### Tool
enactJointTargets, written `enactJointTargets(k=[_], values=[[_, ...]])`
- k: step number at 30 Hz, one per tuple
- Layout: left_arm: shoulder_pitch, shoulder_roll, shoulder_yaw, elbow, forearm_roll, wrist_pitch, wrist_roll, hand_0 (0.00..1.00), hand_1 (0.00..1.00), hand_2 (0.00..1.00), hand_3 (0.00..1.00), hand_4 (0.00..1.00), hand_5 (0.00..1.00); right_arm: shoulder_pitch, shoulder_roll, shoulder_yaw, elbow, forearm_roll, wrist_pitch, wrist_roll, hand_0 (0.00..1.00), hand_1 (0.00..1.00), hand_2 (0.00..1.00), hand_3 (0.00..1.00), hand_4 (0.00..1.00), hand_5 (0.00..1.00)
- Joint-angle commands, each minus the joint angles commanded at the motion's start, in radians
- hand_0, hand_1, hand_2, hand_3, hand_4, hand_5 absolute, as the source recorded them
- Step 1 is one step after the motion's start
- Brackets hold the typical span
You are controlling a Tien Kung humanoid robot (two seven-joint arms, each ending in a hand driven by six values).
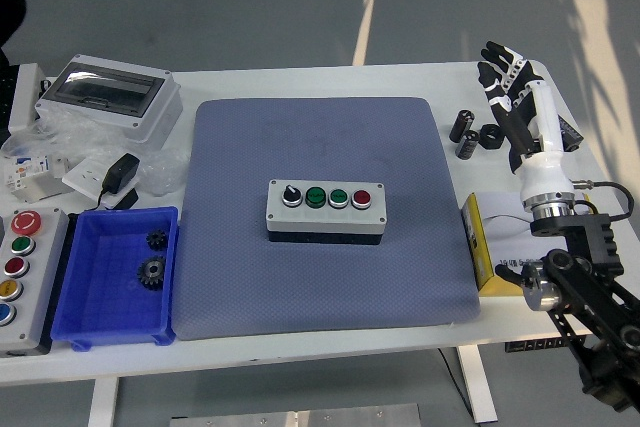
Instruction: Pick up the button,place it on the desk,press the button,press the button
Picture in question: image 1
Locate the grey-blue table mat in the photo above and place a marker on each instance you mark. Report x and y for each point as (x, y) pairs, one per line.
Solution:
(250, 272)

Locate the blue plastic bin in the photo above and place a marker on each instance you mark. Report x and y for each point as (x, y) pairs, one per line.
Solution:
(100, 307)

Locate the black hex nut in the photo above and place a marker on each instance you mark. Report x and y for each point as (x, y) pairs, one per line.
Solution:
(486, 139)

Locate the large black bevel gear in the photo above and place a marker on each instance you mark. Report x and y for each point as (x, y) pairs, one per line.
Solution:
(151, 272)

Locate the black table control panel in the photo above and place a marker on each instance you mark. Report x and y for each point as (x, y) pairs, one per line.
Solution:
(530, 346)

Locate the grey metal box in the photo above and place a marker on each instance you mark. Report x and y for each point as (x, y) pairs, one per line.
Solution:
(1, 228)

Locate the black module with green terminal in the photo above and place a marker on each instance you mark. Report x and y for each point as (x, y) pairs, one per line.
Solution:
(572, 136)

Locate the white and black device box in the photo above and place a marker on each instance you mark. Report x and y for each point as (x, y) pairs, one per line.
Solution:
(27, 97)

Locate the white circuit breaker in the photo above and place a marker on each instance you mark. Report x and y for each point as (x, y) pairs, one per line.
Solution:
(30, 182)

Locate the four-button grey control box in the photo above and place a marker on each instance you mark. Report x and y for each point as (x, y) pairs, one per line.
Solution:
(310, 219)

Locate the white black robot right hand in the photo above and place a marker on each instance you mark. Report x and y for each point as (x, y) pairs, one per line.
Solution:
(545, 167)

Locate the clear plastic bag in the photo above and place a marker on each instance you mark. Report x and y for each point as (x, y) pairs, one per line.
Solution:
(160, 172)

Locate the silver metal plate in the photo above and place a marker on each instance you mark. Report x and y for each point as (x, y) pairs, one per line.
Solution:
(300, 417)

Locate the yellow and white cardboard box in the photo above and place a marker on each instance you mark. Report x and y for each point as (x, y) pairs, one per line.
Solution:
(500, 237)

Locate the white table leg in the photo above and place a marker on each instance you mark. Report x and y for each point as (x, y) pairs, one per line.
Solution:
(477, 387)
(102, 402)

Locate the black cylindrical capacitor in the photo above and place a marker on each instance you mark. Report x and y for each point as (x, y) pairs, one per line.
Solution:
(461, 126)
(468, 145)

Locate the small black bevel gear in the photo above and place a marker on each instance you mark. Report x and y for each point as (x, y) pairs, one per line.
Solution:
(157, 239)

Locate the five-button grey control box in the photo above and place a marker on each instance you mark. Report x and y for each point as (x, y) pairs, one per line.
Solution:
(40, 297)

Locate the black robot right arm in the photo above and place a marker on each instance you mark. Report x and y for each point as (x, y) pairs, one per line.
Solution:
(595, 242)

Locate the black power adapter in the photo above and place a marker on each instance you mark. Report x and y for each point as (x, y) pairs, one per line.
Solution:
(122, 172)

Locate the white enclosure with clear lid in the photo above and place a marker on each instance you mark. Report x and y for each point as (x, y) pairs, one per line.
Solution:
(150, 117)

